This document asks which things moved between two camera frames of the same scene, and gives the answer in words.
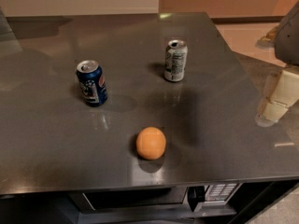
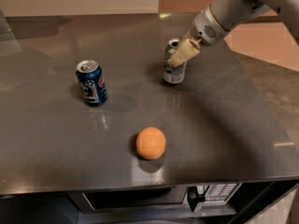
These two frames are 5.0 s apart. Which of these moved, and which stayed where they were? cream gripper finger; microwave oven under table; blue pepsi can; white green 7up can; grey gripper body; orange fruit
Moved: grey gripper body; cream gripper finger
Stayed: orange fruit; microwave oven under table; blue pepsi can; white green 7up can
